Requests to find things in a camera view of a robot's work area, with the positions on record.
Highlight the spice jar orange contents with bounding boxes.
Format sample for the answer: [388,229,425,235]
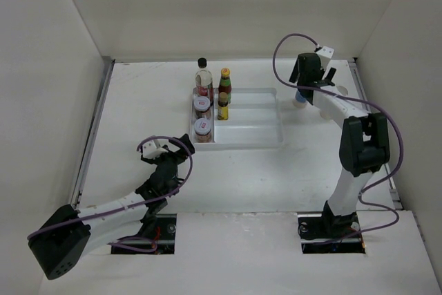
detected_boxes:
[193,118,212,143]

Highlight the white shaker blue label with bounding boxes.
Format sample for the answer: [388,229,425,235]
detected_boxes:
[293,90,307,108]
[320,85,348,120]

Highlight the spice jar dark contents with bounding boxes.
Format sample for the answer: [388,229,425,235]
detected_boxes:
[193,96,211,120]

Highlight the small yellow label bottle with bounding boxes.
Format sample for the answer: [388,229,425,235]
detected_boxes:
[217,92,229,121]

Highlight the dark sauce bottle black cap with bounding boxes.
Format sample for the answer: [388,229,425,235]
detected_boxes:
[195,57,213,104]

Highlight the green bottle yellow cap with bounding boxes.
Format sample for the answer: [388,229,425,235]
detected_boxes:
[218,68,232,104]

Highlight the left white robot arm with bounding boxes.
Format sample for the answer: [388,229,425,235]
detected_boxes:
[28,134,195,280]

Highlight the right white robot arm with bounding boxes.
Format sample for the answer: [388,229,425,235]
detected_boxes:
[289,53,390,237]

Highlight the white divided organizer tray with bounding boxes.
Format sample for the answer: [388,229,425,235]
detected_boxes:
[189,88,284,151]

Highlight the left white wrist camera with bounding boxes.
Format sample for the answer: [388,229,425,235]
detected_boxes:
[136,137,167,159]

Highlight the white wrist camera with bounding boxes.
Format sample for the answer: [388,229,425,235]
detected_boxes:
[315,46,335,69]
[136,137,167,159]

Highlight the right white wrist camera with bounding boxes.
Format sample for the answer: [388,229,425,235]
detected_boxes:
[315,46,335,69]

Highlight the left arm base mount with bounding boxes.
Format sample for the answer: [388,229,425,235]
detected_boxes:
[110,214,177,255]

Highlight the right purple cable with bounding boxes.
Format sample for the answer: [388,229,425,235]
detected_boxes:
[272,32,405,242]

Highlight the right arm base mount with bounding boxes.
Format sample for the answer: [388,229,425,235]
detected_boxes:
[298,213,365,254]

